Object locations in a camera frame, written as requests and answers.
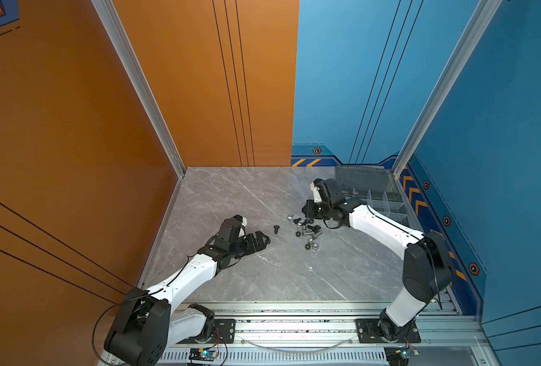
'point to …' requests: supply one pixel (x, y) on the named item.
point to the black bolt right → (315, 228)
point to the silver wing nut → (289, 217)
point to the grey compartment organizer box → (376, 186)
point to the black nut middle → (298, 233)
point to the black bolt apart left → (276, 229)
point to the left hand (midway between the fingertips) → (262, 240)
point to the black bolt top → (296, 221)
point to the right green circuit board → (404, 352)
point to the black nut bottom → (307, 246)
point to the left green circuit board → (203, 354)
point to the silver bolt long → (314, 236)
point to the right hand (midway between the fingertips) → (301, 210)
